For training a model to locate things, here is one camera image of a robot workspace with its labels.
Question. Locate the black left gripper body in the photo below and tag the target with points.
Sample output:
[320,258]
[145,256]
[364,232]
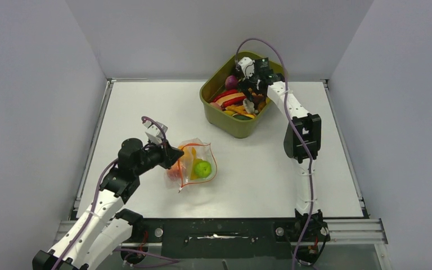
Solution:
[152,157]

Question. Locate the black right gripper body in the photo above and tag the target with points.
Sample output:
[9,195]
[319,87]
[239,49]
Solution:
[250,82]

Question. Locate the yellow bell pepper toy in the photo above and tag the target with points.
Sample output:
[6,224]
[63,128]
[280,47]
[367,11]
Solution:
[189,155]

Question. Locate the pink peach toy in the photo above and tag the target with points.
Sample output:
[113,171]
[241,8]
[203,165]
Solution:
[174,173]

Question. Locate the clear zip top bag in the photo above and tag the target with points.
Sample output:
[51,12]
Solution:
[203,152]

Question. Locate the green lime toy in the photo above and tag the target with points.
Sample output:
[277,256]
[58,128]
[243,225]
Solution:
[202,169]

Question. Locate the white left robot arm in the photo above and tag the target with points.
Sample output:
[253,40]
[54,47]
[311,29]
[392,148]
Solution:
[106,224]

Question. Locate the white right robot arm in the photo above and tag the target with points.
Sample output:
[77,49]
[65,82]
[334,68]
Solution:
[301,143]

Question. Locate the red chili pepper toy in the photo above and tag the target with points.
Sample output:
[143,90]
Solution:
[224,94]

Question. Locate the white garlic toy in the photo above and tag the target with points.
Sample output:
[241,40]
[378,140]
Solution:
[248,106]

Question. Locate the purple onion toy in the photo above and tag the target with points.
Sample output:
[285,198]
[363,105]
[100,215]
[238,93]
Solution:
[231,82]

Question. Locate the orange ginger root toy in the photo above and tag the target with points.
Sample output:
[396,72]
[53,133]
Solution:
[237,109]

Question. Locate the dark green avocado toy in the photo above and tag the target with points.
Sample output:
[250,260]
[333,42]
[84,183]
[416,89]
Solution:
[242,117]

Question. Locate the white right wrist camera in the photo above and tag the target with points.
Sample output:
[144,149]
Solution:
[246,67]

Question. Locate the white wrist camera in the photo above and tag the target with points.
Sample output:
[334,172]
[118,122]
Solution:
[155,132]
[246,67]

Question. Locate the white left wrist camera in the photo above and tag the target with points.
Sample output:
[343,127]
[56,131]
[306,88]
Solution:
[155,132]

